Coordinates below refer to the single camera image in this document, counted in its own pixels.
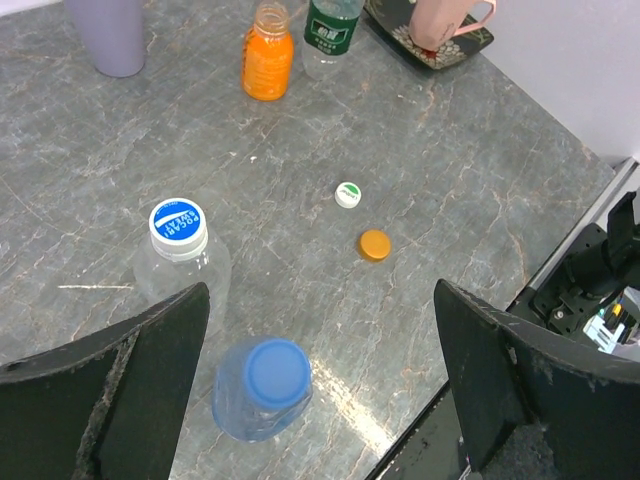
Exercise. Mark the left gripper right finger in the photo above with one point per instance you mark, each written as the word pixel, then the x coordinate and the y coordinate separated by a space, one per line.
pixel 505 372

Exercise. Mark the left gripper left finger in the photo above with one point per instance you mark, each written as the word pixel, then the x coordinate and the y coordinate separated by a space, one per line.
pixel 109 405

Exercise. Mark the clear bottle blue-white cap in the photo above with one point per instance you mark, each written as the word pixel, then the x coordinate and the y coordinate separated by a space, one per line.
pixel 179 250

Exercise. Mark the orange bottle cap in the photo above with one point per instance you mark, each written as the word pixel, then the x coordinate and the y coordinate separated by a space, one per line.
pixel 374 245

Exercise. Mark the white green bottle cap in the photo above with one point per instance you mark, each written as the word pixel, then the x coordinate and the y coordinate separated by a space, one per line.
pixel 347 195

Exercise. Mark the orange juice bottle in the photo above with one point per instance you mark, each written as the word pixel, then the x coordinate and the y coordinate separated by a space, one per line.
pixel 268 53

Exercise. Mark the clear plastic bottle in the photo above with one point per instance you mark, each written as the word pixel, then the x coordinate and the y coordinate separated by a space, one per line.
pixel 328 32

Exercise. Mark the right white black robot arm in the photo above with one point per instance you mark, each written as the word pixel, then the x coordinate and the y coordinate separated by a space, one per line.
pixel 599 265

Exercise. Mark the blue water bottle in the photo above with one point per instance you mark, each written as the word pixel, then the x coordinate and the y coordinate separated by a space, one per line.
pixel 262 385

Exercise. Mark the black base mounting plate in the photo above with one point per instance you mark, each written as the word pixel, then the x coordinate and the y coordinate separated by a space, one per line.
pixel 432 447

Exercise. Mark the lavender plastic cup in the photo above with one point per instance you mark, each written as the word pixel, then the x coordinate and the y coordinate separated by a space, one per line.
pixel 112 33

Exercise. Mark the pink white mug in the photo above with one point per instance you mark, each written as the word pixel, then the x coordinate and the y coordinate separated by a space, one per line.
pixel 434 22

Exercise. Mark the dark floral square plate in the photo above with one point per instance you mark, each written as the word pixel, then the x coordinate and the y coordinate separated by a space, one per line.
pixel 393 18

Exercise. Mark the slotted cable duct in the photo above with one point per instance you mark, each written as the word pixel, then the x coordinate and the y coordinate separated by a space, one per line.
pixel 612 328

